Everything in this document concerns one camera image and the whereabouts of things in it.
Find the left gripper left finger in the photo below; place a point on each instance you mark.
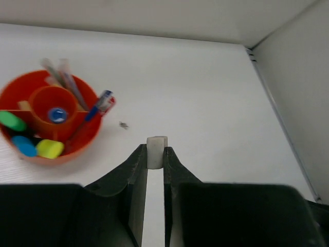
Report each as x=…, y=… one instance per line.
x=107, y=212

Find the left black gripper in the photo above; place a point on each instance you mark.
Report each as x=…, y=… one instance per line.
x=320, y=216

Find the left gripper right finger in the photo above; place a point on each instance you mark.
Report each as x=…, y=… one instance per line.
x=231, y=214

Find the grey-white eraser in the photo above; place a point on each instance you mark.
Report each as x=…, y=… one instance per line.
x=155, y=149

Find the yellow cap black highlighter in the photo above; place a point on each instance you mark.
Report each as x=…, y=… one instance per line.
x=50, y=149

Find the blue cap black highlighter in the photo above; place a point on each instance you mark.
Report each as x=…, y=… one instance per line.
x=24, y=146

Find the blue ballpoint pen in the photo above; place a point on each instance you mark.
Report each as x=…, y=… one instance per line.
x=95, y=111

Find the clear glue bottle blue cap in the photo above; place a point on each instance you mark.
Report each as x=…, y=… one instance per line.
x=57, y=115

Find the red gel pen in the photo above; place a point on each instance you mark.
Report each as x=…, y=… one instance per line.
x=107, y=105

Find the green cap black highlighter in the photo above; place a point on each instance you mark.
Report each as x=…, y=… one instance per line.
x=12, y=121

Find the purple-grey slim highlighter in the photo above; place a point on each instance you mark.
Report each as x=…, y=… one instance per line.
x=70, y=83

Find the green-grey slim highlighter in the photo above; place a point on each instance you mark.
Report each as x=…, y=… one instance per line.
x=48, y=65

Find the yellow slim highlighter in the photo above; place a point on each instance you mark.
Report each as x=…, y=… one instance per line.
x=24, y=105

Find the pink-orange slim highlighter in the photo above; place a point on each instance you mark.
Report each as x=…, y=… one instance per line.
x=52, y=81

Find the orange round divided container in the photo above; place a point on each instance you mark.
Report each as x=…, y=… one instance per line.
x=42, y=97

